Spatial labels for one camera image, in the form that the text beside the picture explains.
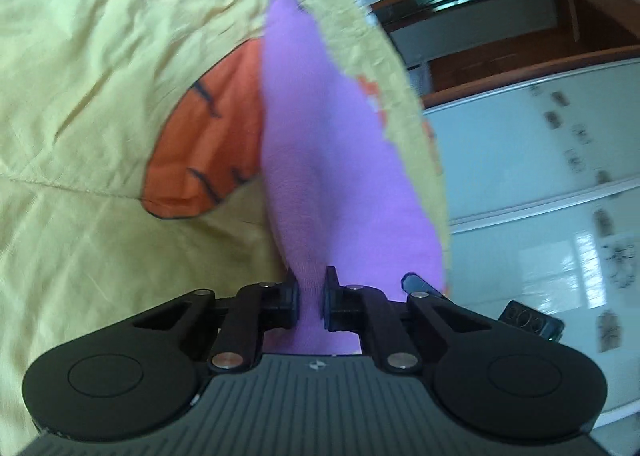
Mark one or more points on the purple sweater with red collar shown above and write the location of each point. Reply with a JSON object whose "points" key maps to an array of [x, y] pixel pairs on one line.
{"points": [[325, 161]]}

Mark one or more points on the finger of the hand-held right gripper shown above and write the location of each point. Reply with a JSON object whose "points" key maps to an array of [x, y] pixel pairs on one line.
{"points": [[417, 282]]}

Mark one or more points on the white wardrobe with flower stickers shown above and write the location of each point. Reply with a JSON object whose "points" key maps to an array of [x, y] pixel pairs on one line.
{"points": [[500, 161]]}

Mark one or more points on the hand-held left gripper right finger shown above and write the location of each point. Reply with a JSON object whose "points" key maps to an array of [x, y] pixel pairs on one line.
{"points": [[330, 303]]}

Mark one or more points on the checkered bag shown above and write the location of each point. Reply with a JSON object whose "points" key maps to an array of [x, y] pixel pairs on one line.
{"points": [[419, 81]]}

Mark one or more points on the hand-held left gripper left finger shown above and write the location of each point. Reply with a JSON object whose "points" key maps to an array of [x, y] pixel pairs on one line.
{"points": [[289, 306]]}

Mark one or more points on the yellow printed bedsheet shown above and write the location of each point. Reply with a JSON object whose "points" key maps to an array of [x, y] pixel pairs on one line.
{"points": [[100, 61]]}

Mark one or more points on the wooden door frame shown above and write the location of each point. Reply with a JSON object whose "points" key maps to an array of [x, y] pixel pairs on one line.
{"points": [[500, 66]]}

